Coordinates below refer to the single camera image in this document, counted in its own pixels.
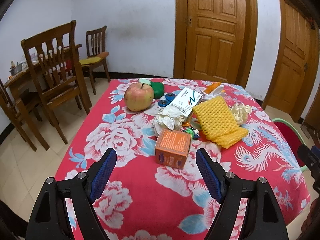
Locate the green toy pepper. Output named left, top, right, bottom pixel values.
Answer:
left=138, top=79, right=164, bottom=99

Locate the wooden chair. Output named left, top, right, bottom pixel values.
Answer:
left=1, top=83, right=49, bottom=151
left=21, top=20, right=92, bottom=144

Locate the red yellow apple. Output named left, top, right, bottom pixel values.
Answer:
left=124, top=82, right=154, bottom=112

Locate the metal pot on table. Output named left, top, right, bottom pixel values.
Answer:
left=10, top=61, right=23, bottom=76

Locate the yellow foam fruit net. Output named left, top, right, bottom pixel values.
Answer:
left=193, top=96, right=248, bottom=149

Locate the white tissue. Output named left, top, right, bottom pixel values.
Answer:
left=153, top=106, right=185, bottom=136

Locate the red floral tablecloth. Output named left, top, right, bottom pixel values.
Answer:
left=55, top=79, right=310, bottom=239

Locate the right wooden door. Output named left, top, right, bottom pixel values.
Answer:
left=263, top=0, right=319, bottom=122

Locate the leftmost wooden chair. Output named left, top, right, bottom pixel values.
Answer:
left=1, top=83, right=49, bottom=151

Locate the orange cardboard box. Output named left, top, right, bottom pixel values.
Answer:
left=155, top=129, right=192, bottom=169

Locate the wooden dining table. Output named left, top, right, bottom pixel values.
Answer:
left=4, top=43, right=83, bottom=120

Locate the near wooden chair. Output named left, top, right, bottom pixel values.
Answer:
left=21, top=20, right=92, bottom=144

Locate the cream wrapper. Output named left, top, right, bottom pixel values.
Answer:
left=230, top=103, right=252, bottom=125

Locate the white medicine box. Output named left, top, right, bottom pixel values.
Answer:
left=169, top=87, right=202, bottom=121

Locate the far chair yellow cushion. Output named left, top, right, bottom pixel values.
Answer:
left=79, top=25, right=111, bottom=95

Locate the red bin green rim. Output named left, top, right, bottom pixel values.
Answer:
left=272, top=118, right=307, bottom=172

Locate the wooden door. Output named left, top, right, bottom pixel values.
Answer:
left=173, top=0, right=258, bottom=87
left=263, top=0, right=319, bottom=122

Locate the left wooden door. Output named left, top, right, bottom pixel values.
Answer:
left=173, top=0, right=258, bottom=87

